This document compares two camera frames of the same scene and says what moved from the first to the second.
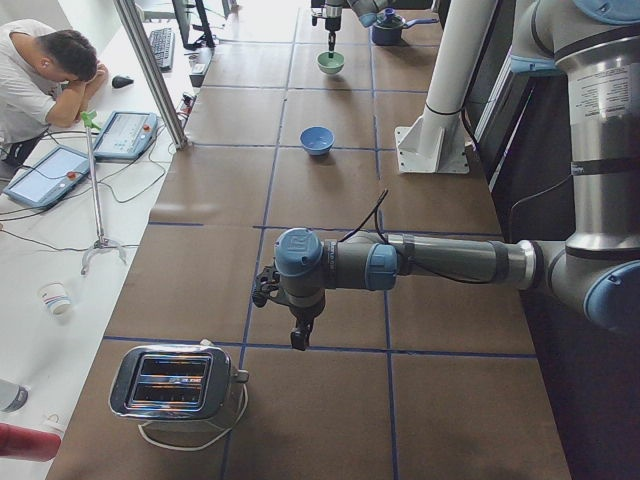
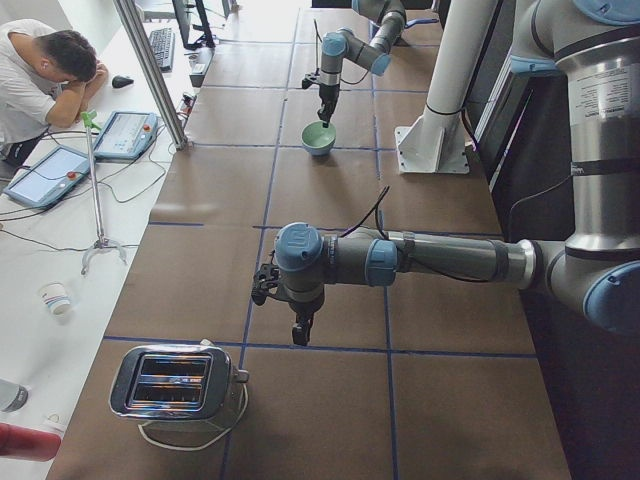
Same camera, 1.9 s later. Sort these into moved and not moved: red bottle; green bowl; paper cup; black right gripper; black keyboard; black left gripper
Moved: green bowl; black right gripper
Not moved: red bottle; black left gripper; paper cup; black keyboard
